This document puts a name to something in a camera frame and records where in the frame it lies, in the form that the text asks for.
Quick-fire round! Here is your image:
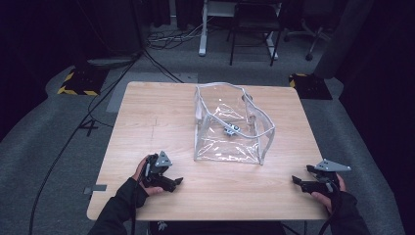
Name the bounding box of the long black floor cable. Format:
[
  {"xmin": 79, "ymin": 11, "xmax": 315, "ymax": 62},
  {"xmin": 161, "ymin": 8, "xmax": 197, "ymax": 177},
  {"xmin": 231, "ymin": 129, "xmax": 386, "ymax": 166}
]
[{"xmin": 28, "ymin": 48, "xmax": 146, "ymax": 235}]

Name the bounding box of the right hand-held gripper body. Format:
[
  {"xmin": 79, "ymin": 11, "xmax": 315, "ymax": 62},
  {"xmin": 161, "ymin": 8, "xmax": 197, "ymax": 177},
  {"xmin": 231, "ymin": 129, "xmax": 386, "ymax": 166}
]
[{"xmin": 306, "ymin": 159, "xmax": 352, "ymax": 197}]

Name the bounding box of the grey flat stand base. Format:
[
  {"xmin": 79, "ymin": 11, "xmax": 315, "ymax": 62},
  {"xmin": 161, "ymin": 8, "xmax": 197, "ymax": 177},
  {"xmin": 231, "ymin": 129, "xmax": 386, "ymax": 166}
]
[{"xmin": 86, "ymin": 56, "xmax": 141, "ymax": 69}]

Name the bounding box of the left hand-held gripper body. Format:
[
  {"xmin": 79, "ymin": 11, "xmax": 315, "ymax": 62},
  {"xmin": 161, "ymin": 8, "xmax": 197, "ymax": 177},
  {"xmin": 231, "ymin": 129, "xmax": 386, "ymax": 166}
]
[{"xmin": 143, "ymin": 150, "xmax": 173, "ymax": 188}]

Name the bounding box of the grey tape strip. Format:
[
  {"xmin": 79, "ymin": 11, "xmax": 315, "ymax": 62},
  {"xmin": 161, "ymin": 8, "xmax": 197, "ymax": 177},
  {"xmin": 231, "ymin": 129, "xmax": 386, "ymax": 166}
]
[{"xmin": 83, "ymin": 184, "xmax": 108, "ymax": 196}]

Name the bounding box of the clear plastic bag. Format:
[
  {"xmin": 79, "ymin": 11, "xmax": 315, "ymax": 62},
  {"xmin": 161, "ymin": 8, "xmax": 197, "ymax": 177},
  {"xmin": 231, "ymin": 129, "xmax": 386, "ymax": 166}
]
[{"xmin": 193, "ymin": 81, "xmax": 276, "ymax": 166}]

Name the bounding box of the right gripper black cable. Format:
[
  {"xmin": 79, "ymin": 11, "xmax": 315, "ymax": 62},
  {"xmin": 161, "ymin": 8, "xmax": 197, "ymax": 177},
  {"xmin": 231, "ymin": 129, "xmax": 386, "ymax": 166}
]
[{"xmin": 314, "ymin": 180, "xmax": 343, "ymax": 235}]

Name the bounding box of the bundle of floor cables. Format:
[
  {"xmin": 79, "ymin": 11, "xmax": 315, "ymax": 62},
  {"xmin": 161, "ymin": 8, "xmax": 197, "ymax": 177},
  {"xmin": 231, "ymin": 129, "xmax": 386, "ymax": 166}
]
[{"xmin": 145, "ymin": 16, "xmax": 216, "ymax": 51}]

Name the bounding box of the grey office chair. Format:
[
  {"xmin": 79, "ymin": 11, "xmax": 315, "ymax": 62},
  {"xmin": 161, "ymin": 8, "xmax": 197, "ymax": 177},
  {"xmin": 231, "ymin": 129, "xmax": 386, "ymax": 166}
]
[{"xmin": 283, "ymin": 0, "xmax": 332, "ymax": 62}]

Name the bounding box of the small white grey toy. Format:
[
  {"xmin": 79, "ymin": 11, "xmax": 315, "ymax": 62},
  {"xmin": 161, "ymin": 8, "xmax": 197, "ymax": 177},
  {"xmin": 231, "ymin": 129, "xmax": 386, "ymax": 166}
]
[{"xmin": 223, "ymin": 121, "xmax": 242, "ymax": 137}]

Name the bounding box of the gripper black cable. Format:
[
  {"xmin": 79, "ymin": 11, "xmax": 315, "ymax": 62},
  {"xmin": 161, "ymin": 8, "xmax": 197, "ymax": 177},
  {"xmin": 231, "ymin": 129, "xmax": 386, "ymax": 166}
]
[
  {"xmin": 129, "ymin": 156, "xmax": 152, "ymax": 235},
  {"xmin": 314, "ymin": 180, "xmax": 343, "ymax": 235}
]

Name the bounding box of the white desk frame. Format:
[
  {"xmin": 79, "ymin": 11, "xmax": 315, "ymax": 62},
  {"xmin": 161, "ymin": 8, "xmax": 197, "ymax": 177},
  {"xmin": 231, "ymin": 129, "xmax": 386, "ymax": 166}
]
[{"xmin": 198, "ymin": 0, "xmax": 283, "ymax": 61}]

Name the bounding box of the grey curtain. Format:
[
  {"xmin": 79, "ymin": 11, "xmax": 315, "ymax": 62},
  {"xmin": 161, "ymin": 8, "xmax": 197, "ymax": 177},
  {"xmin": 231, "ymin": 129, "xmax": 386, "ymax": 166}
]
[{"xmin": 312, "ymin": 0, "xmax": 375, "ymax": 79}]

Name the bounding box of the black metal chair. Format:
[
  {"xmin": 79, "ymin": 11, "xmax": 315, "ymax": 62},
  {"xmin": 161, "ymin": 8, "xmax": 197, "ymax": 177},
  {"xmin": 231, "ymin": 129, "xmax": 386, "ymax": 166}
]
[{"xmin": 227, "ymin": 0, "xmax": 284, "ymax": 68}]

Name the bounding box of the person's right hand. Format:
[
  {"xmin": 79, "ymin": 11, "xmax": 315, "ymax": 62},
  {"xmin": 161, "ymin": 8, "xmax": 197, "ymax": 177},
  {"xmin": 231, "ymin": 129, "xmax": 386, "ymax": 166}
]
[{"xmin": 309, "ymin": 173, "xmax": 347, "ymax": 214}]

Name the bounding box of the thin black floor cable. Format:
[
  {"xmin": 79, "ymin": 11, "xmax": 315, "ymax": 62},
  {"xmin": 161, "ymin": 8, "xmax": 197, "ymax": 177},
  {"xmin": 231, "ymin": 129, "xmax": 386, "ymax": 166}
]
[{"xmin": 142, "ymin": 48, "xmax": 184, "ymax": 84}]

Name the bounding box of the person's left hand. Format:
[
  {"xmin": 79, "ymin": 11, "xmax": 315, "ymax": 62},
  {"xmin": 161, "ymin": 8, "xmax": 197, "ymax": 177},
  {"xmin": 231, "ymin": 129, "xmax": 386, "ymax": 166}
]
[{"xmin": 131, "ymin": 156, "xmax": 164, "ymax": 197}]

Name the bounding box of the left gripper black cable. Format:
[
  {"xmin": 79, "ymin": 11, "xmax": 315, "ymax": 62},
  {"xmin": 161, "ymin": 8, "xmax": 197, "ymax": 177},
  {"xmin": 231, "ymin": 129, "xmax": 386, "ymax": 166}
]
[{"xmin": 129, "ymin": 156, "xmax": 152, "ymax": 235}]

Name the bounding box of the black tape cross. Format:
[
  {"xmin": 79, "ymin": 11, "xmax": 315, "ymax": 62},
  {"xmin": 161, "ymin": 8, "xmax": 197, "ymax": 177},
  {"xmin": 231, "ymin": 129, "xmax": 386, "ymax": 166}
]
[{"xmin": 77, "ymin": 119, "xmax": 99, "ymax": 137}]

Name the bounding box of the black yellow striped stand base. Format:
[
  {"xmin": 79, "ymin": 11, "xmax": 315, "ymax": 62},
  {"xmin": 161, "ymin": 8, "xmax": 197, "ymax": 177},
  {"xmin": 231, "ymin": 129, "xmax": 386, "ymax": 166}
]
[
  {"xmin": 57, "ymin": 66, "xmax": 109, "ymax": 97},
  {"xmin": 288, "ymin": 72, "xmax": 333, "ymax": 101}
]

